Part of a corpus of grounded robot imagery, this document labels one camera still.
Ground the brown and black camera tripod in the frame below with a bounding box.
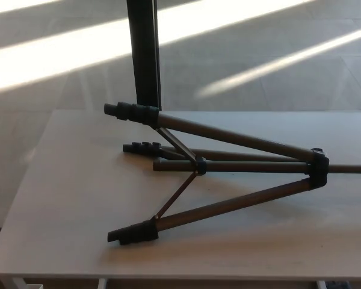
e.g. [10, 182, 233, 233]
[103, 102, 361, 246]

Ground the black upright pole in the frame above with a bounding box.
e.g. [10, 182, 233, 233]
[126, 0, 163, 111]

